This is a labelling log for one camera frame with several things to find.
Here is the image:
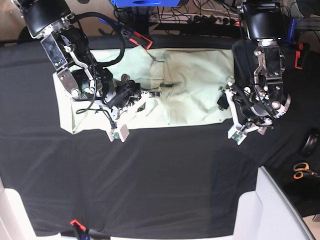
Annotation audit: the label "red blue tool bottom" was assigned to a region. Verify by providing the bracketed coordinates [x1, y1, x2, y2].
[70, 219, 111, 240]

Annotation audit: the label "white bin right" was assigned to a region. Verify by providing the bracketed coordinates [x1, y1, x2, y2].
[232, 166, 315, 240]

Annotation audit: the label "white power strip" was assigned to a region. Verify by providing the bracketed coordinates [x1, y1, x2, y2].
[149, 12, 240, 26]

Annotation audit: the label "orange black bracket right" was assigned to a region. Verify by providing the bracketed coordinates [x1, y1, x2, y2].
[294, 42, 310, 70]

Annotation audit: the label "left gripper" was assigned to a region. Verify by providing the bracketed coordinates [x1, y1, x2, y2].
[217, 83, 273, 135]

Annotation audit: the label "black table cloth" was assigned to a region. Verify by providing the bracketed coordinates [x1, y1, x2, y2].
[0, 42, 320, 239]

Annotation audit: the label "orange handled scissors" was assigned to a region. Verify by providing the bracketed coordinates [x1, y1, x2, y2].
[293, 162, 320, 180]

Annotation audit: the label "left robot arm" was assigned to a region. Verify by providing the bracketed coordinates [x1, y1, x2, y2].
[221, 0, 291, 144]

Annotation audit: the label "white bin left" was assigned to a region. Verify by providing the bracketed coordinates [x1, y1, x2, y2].
[0, 180, 37, 240]

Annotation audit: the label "orange black tool on table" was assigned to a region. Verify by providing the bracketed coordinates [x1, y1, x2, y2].
[121, 28, 153, 50]

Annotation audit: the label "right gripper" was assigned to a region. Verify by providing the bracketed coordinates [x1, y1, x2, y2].
[102, 74, 161, 120]

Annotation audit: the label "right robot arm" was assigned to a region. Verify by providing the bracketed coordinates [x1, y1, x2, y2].
[12, 0, 153, 121]

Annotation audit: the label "light green T-shirt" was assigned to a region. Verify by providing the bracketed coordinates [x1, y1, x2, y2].
[52, 47, 236, 135]

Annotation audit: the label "blue box at top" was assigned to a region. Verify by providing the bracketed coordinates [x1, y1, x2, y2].
[111, 0, 180, 7]

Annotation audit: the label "blue tube right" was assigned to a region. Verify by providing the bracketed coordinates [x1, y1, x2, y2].
[287, 18, 297, 44]

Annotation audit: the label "white bin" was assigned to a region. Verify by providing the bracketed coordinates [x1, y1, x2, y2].
[232, 166, 315, 240]
[0, 180, 37, 240]

